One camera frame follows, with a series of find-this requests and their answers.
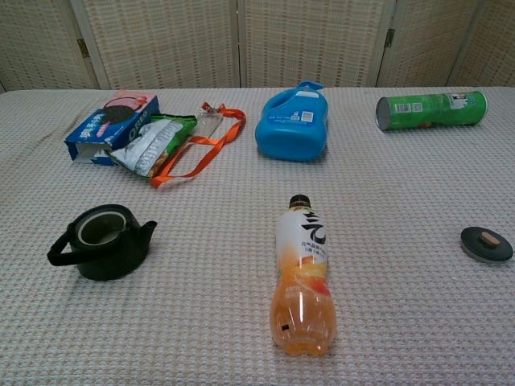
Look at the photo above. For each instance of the woven folding screen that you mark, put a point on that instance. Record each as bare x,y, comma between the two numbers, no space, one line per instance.
314,40

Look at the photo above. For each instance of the clear badge holder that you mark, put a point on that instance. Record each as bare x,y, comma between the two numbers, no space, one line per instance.
209,124

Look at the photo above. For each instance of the black cast iron teapot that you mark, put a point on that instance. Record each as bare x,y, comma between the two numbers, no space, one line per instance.
108,263

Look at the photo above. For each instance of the orange juice plastic bottle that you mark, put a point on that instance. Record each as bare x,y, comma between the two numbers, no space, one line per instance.
301,313

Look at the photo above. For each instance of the black lid with cork knob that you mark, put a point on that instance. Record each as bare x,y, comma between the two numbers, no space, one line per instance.
474,241

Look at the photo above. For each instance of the blue Oreo cookie box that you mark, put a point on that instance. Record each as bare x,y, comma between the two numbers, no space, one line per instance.
100,130

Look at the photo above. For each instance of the green silver snack bag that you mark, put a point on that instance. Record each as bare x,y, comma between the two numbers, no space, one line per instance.
149,149

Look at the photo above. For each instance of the beige woven tablecloth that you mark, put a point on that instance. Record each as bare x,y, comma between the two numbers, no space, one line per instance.
201,321

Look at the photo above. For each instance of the green chips can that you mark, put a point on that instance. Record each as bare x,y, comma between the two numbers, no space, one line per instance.
430,110

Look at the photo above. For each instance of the blue detergent bottle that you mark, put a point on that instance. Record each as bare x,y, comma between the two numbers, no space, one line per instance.
289,136

